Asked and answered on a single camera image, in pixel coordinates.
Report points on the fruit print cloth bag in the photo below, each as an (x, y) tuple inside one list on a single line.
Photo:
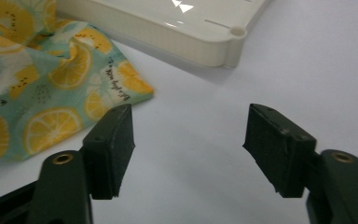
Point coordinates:
[(43, 77)]

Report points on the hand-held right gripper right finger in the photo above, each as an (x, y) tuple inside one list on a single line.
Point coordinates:
[(279, 152)]

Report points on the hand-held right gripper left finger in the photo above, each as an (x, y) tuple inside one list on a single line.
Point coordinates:
[(110, 155)]

